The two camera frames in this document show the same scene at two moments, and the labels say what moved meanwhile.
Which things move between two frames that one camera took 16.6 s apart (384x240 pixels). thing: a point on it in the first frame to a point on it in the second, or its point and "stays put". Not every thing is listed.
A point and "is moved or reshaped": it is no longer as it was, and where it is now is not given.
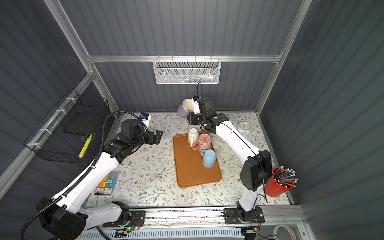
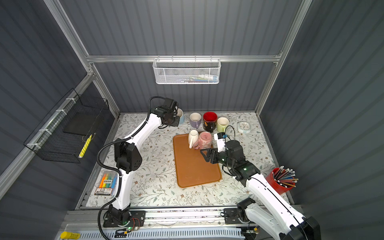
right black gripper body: (197, 119) to (223, 159)
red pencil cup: (282, 180) stays put
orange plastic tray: (191, 170) stays put
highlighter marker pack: (108, 186) stays put
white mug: (193, 136) stays put
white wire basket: (187, 71) stays put
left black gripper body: (144, 138) to (173, 120)
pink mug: (204, 142) stays put
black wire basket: (66, 131) stays put
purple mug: (185, 107) is moved or reshaped
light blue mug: (209, 158) is moved or reshaped
